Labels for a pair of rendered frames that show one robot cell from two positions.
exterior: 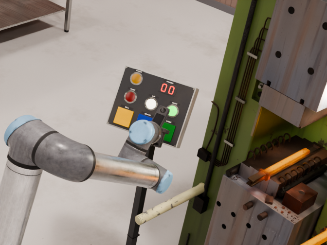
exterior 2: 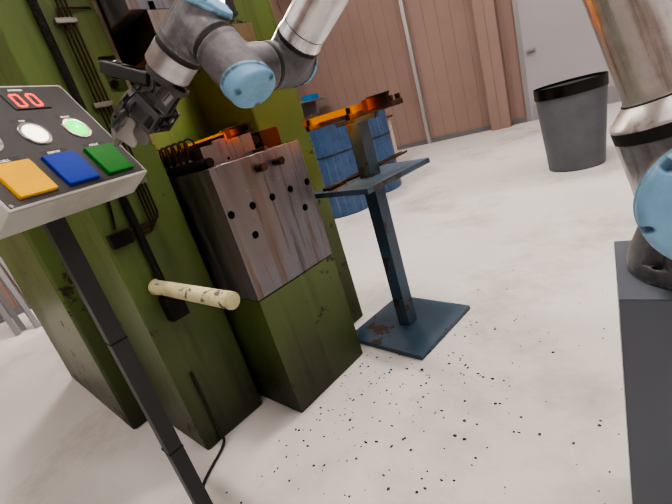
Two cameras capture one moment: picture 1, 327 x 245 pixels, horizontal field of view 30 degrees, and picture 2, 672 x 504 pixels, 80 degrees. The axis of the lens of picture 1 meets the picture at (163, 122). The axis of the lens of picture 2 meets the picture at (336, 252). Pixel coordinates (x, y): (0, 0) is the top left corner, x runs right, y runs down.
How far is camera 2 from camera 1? 2.42 m
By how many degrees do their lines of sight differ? 75
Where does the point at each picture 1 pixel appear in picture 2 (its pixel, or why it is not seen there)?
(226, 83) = not seen: hidden behind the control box
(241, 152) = (160, 180)
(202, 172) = (136, 271)
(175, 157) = not seen: outside the picture
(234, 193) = (235, 176)
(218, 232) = (256, 250)
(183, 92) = (54, 97)
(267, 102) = not seen: hidden behind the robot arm
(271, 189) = (247, 144)
